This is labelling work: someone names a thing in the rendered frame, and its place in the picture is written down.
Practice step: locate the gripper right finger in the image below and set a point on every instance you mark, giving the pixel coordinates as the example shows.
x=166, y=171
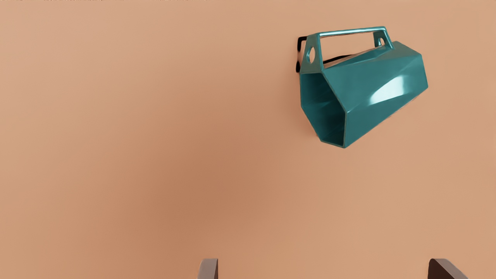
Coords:
x=443, y=270

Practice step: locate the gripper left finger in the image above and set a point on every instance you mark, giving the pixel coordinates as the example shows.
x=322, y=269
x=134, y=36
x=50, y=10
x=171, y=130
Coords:
x=208, y=270

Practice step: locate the teal faceted mug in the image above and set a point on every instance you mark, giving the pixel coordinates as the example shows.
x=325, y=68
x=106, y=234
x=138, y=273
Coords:
x=368, y=87

